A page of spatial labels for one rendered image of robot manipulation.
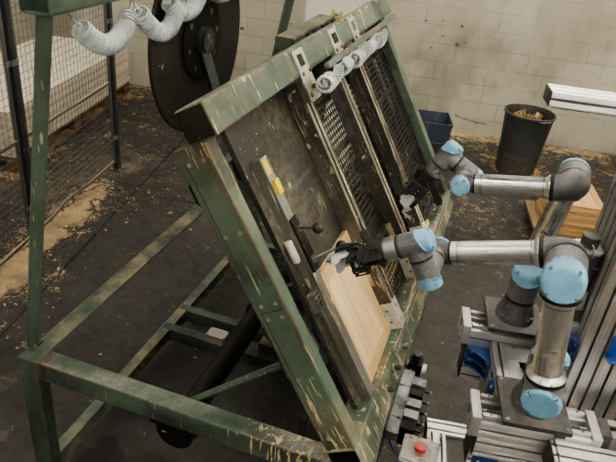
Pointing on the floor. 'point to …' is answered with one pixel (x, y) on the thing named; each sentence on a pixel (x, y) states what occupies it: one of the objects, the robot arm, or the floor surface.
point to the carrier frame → (225, 357)
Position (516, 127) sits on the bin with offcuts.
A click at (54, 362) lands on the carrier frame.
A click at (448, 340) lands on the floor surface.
